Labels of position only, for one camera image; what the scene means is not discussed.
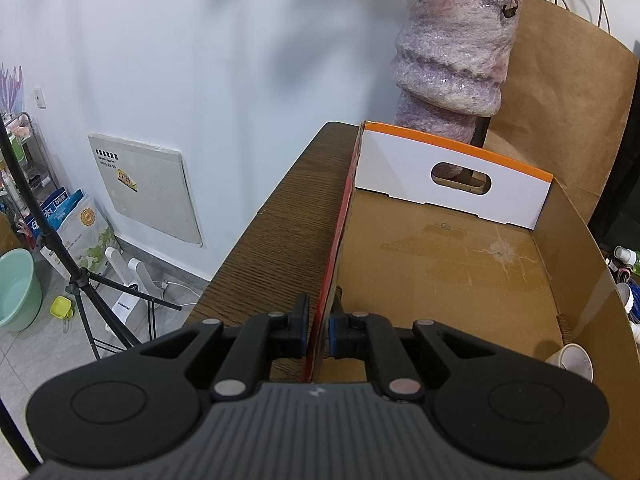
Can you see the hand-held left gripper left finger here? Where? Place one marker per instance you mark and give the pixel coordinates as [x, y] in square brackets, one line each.
[302, 332]

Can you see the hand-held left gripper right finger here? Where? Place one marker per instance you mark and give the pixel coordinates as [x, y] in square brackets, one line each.
[334, 337]

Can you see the cardboard box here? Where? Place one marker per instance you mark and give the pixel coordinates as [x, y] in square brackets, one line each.
[450, 270]

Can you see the white floor appliance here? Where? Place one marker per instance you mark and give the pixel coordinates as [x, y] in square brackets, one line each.
[132, 300]

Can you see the white green rice bag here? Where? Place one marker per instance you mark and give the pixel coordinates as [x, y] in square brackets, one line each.
[87, 230]

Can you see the white paper cup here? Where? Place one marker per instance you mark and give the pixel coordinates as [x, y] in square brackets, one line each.
[572, 360]

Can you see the small yellow cup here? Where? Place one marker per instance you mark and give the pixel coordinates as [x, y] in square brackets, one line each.
[61, 306]

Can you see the black tripod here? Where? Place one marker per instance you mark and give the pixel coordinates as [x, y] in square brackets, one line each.
[50, 235]

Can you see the blue printed bag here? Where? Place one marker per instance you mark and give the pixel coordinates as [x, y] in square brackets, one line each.
[52, 210]

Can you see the green plastic basin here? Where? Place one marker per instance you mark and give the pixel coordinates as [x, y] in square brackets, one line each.
[15, 290]

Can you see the purple ceramic vase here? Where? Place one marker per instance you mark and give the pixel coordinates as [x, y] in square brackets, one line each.
[450, 60]

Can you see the white plastic pipe fitting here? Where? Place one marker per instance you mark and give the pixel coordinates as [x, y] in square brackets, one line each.
[625, 255]

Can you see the metal storage rack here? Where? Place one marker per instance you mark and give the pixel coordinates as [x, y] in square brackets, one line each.
[30, 160]

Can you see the brown paper bag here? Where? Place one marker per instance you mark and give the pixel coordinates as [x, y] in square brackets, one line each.
[565, 110]

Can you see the white wall panel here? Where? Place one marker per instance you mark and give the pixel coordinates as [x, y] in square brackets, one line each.
[145, 190]

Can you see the white wall switch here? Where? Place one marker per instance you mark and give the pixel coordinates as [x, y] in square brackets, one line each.
[40, 98]

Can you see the purple wall picture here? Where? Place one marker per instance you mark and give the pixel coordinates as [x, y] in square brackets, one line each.
[12, 87]

